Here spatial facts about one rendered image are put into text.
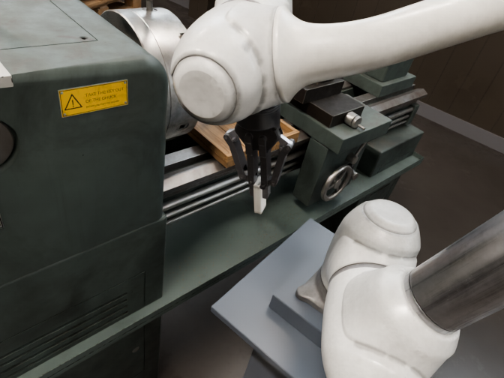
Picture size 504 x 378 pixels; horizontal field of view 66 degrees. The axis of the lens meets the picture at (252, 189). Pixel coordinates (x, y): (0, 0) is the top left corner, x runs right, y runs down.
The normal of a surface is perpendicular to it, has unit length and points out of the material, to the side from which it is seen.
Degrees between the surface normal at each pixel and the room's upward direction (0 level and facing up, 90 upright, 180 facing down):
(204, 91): 94
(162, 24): 20
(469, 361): 0
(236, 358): 0
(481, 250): 72
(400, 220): 9
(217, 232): 0
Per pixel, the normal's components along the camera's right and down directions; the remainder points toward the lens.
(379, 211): 0.27, -0.80
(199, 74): -0.36, 0.65
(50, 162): 0.65, 0.57
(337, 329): -0.74, -0.60
